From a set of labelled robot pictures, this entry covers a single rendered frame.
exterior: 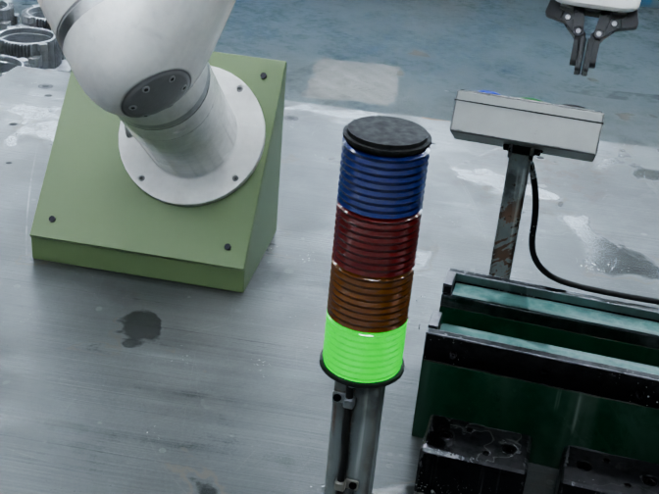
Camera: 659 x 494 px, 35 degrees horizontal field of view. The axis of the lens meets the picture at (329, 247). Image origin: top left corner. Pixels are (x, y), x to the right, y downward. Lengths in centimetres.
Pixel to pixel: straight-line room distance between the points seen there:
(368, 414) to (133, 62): 38
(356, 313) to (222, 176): 62
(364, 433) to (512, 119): 53
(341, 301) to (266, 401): 41
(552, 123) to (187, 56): 46
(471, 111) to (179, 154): 34
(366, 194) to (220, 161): 64
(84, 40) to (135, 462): 40
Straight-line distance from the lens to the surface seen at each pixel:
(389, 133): 70
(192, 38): 97
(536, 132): 123
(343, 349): 76
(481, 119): 123
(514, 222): 129
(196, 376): 117
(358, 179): 70
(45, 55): 313
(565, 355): 106
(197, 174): 133
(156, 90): 97
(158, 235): 134
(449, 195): 165
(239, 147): 134
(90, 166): 139
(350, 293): 73
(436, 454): 100
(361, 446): 82
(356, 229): 71
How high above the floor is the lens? 147
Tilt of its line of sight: 28 degrees down
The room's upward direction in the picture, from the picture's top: 5 degrees clockwise
